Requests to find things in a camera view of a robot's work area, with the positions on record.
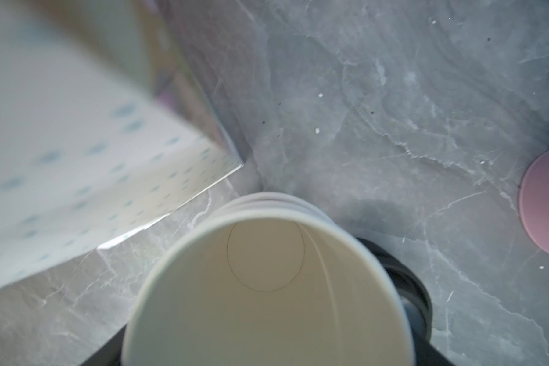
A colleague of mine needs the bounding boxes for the cartoon animal paper gift bag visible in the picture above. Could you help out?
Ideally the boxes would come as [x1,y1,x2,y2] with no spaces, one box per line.
[0,1,242,288]

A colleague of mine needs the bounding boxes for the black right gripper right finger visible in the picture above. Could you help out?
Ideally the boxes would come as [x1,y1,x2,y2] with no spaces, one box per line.
[412,331,454,366]

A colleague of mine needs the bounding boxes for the pink straw holder cup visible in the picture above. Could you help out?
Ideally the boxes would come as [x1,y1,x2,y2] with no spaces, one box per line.
[518,151,549,254]

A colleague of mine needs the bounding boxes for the white paper cup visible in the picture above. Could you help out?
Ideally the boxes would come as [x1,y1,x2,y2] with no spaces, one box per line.
[121,209,416,365]

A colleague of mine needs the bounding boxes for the stack of green paper cups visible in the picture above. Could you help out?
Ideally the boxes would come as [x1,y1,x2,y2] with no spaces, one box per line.
[213,192,333,223]

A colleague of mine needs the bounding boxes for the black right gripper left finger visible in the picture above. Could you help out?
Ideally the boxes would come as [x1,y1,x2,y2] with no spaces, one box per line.
[82,326,126,366]

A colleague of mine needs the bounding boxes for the stack of black cup lids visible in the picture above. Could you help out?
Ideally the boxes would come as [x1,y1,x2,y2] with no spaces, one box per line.
[358,238,433,342]

